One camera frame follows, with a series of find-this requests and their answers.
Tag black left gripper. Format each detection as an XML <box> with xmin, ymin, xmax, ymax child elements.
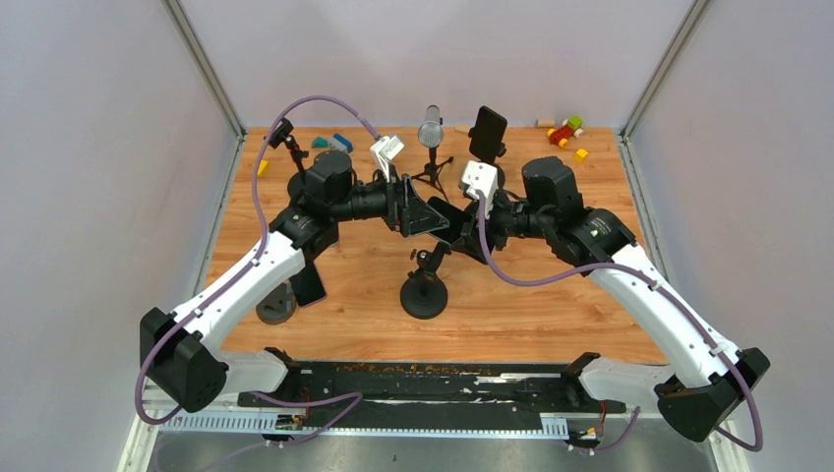
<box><xmin>331</xmin><ymin>164</ymin><xmax>449</xmax><ymax>238</ymax></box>

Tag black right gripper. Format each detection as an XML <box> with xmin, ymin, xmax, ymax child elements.
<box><xmin>450</xmin><ymin>186</ymin><xmax>553</xmax><ymax>264</ymax></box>

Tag black phone stand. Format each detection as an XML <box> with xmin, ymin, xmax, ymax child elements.
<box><xmin>266</xmin><ymin>118</ymin><xmax>325</xmax><ymax>201</ymax></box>
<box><xmin>483</xmin><ymin>144</ymin><xmax>506</xmax><ymax>190</ymax></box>
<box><xmin>399</xmin><ymin>242</ymin><xmax>451</xmax><ymax>321</ymax></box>

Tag black teal-edged smartphone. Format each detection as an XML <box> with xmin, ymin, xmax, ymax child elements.
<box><xmin>428</xmin><ymin>197</ymin><xmax>475</xmax><ymax>246</ymax></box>

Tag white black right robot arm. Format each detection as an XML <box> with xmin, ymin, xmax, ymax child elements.
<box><xmin>459</xmin><ymin>156</ymin><xmax>770</xmax><ymax>451</ymax></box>

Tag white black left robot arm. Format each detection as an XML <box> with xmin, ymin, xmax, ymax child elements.
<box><xmin>139</xmin><ymin>150</ymin><xmax>449</xmax><ymax>413</ymax></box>

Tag grey round stand base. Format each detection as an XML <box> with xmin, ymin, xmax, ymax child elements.
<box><xmin>256</xmin><ymin>282</ymin><xmax>297</xmax><ymax>325</ymax></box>

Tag blue grey toy bricks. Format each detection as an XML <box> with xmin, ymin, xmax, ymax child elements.
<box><xmin>327</xmin><ymin>133</ymin><xmax>354</xmax><ymax>153</ymax></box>

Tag yellow toy cube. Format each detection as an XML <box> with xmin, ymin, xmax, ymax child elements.
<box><xmin>574</xmin><ymin>148</ymin><xmax>589</xmax><ymax>163</ymax></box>

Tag red toy brick car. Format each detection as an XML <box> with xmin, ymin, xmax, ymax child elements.
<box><xmin>546</xmin><ymin>115</ymin><xmax>583</xmax><ymax>148</ymax></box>

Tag yellow toy brick left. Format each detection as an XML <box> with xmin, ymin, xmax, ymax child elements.
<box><xmin>257</xmin><ymin>160</ymin><xmax>269</xmax><ymax>178</ymax></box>

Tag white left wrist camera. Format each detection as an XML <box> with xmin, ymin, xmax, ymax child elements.
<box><xmin>370</xmin><ymin>135</ymin><xmax>404</xmax><ymax>183</ymax></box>

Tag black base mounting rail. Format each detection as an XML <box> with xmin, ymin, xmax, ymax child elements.
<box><xmin>272</xmin><ymin>361</ymin><xmax>626</xmax><ymax>431</ymax></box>

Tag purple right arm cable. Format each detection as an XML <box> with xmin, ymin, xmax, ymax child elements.
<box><xmin>475</xmin><ymin>192</ymin><xmax>765</xmax><ymax>455</ymax></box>

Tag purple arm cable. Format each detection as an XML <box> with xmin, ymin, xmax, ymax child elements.
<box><xmin>134</xmin><ymin>95</ymin><xmax>383</xmax><ymax>472</ymax></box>
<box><xmin>475</xmin><ymin>192</ymin><xmax>765</xmax><ymax>455</ymax></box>

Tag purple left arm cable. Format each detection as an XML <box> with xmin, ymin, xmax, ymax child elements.
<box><xmin>134</xmin><ymin>95</ymin><xmax>383</xmax><ymax>472</ymax></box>

